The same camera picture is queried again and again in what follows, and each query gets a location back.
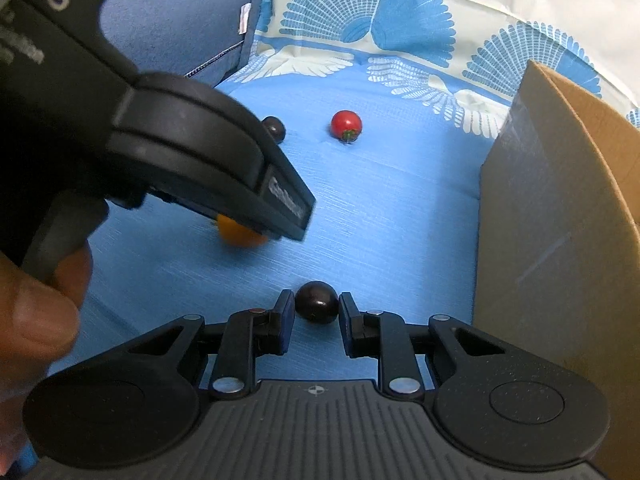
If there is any red cherry tomato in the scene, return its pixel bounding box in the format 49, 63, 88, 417
330, 109, 363, 144

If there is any person's left hand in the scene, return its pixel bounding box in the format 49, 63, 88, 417
0, 241, 95, 401

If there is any person's blue jeans leg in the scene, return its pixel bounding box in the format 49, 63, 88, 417
99, 0, 267, 92

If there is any small orange fruit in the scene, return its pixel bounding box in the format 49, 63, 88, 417
215, 213, 270, 248

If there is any blue white printed bed sheet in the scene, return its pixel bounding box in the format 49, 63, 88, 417
47, 0, 640, 386

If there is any brown cardboard box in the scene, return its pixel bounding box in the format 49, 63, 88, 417
471, 59, 640, 466

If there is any dark purple grape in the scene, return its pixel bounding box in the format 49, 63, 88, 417
261, 115, 288, 144
294, 281, 339, 325

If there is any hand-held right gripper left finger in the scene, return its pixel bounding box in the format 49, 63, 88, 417
167, 289, 296, 400

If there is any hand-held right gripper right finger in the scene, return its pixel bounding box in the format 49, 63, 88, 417
338, 291, 507, 400

